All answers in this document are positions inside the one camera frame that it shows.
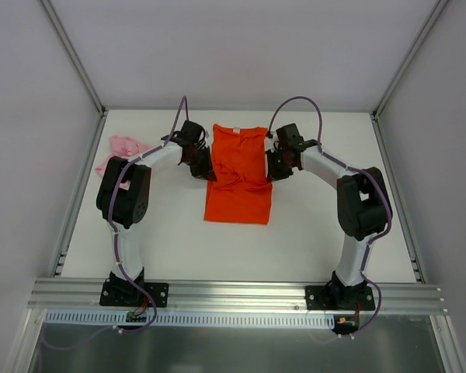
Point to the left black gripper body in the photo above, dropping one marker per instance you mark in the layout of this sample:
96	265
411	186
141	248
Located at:
203	167

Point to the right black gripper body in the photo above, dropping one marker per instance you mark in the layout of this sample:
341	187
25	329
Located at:
276	168

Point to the orange t shirt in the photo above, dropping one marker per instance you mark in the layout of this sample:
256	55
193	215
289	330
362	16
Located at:
241	193

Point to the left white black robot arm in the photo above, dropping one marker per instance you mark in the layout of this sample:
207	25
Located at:
123	200

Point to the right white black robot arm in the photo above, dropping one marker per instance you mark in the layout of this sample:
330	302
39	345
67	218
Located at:
363	211

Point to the pink t shirt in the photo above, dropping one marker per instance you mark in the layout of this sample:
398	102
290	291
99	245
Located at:
124	147

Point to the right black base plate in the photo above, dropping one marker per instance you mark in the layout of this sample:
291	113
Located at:
332	298

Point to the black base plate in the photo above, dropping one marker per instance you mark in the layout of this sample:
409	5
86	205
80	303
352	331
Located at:
332	298
126	295

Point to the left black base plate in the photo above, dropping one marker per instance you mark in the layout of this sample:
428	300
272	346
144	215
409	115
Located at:
126	295

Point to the aluminium mounting rail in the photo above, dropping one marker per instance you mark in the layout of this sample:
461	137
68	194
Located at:
235	296

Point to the white slotted cable duct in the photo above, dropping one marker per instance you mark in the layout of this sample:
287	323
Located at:
194	319

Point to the left aluminium frame post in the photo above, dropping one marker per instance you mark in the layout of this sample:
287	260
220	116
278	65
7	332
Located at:
68	47

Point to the aluminium frame post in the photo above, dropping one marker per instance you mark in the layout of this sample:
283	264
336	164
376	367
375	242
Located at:
68	47
425	30

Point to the right aluminium frame post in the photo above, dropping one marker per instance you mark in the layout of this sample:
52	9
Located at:
425	30

